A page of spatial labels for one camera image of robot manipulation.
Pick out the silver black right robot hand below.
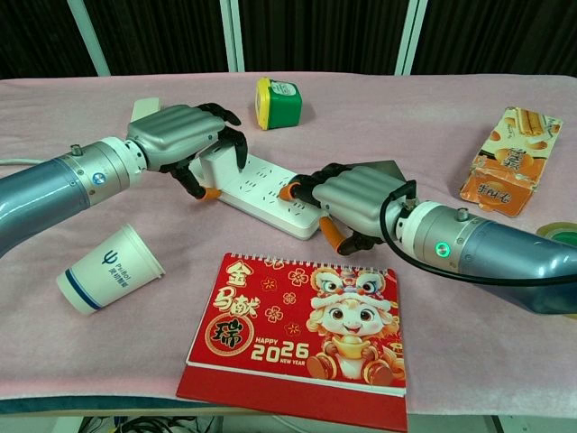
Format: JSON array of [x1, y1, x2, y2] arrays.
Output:
[[277, 162, 418, 253]]

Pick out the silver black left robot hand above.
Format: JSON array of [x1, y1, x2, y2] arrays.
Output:
[[125, 102, 249, 200]]

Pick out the white plug adapter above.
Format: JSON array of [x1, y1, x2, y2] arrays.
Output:
[[197, 151, 241, 191]]

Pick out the white power strip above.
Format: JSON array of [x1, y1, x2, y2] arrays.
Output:
[[188, 152, 324, 241]]

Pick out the silver digital kitchen scale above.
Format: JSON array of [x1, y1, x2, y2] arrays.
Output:
[[359, 158, 409, 182]]

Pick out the cream pink rectangular case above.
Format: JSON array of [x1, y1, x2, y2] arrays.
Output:
[[129, 96, 163, 124]]

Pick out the pink table cloth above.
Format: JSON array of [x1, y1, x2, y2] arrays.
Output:
[[0, 71, 577, 414]]

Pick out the green yellow plastic container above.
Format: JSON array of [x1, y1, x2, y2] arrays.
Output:
[[254, 76, 304, 132]]

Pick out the red 2026 desk calendar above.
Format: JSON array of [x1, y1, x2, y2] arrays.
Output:
[[175, 252, 409, 433]]

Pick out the white blue paper cup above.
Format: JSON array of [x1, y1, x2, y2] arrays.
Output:
[[55, 224, 167, 317]]

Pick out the orange snack box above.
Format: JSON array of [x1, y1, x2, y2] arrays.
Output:
[[458, 106, 565, 219]]

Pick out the black curtain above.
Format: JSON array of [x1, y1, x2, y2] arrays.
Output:
[[0, 0, 577, 80]]

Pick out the yellow clear tape roll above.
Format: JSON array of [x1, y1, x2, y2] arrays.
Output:
[[536, 219, 577, 248]]

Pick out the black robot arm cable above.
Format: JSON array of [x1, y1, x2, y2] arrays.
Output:
[[378, 180, 577, 286]]

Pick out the white frame post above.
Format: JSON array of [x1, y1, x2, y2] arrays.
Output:
[[219, 0, 247, 73], [393, 0, 435, 77], [66, 0, 112, 78]]

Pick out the tangled cables under table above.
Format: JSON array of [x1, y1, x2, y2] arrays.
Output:
[[83, 415, 220, 433]]

